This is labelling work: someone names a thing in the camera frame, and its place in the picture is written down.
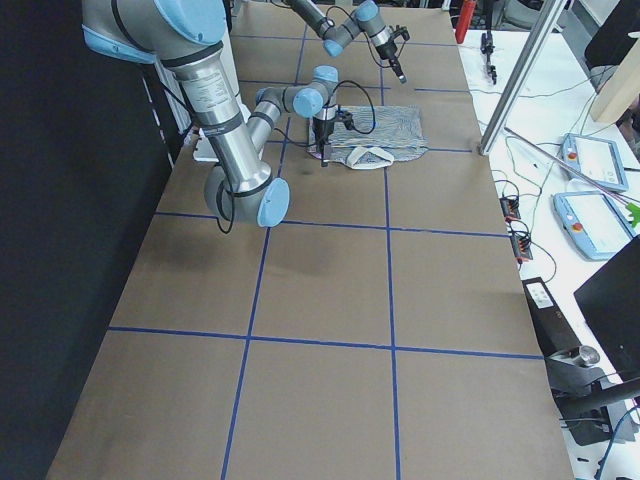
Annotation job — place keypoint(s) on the red cylinder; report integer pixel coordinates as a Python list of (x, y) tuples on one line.
[(464, 20)]

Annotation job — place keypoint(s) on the black box white label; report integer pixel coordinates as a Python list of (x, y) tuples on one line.
[(553, 331)]

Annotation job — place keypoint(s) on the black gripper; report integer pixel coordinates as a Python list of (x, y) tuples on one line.
[(389, 54), (323, 132)]

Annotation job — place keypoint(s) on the orange black connector block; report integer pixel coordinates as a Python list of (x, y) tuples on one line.
[(521, 246), (510, 207)]

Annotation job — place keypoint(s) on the near blue teach pendant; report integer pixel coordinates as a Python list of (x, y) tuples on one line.
[(593, 222)]

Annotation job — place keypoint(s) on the far blue teach pendant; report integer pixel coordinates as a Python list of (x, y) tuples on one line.
[(597, 158)]

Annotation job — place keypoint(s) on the black monitor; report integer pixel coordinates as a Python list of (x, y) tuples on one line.
[(609, 302)]

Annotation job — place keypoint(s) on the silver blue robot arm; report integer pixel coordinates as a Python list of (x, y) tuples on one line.
[(365, 19), (187, 38)]

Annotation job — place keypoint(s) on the navy white striped polo shirt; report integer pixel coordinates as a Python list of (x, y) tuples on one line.
[(383, 136)]

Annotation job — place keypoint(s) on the blue teach pendant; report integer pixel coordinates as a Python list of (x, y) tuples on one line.
[(593, 222), (597, 158)]

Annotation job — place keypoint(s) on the black clamp metal knob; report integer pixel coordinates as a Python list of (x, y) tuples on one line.
[(591, 405)]

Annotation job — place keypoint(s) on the aluminium frame post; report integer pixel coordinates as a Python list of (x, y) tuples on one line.
[(533, 47)]

